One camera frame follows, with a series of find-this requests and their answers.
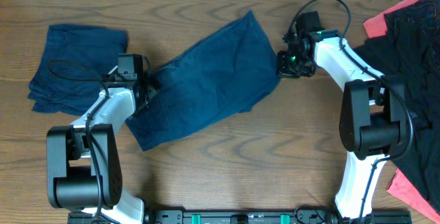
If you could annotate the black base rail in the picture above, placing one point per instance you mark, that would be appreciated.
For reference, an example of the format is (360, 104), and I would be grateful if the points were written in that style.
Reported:
(261, 217)

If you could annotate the navy blue shorts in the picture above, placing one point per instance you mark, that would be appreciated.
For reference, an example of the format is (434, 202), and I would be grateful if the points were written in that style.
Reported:
(223, 74)

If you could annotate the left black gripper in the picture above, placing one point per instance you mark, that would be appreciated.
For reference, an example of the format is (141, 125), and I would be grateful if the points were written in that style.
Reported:
(150, 90)

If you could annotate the black garment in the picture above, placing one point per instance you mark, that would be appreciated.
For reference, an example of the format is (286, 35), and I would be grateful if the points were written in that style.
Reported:
(410, 48)

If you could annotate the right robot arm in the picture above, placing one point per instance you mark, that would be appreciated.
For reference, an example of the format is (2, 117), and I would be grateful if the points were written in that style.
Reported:
(372, 122)

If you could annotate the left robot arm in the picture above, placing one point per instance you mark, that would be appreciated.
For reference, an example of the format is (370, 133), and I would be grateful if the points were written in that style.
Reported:
(84, 174)

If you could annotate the folded navy blue garment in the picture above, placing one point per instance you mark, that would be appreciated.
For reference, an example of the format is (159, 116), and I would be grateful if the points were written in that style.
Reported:
(74, 57)

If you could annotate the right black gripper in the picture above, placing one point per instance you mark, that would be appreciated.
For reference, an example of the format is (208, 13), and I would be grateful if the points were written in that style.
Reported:
(284, 70)

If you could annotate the red cloth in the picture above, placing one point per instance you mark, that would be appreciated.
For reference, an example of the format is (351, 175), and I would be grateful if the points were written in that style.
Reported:
(400, 187)

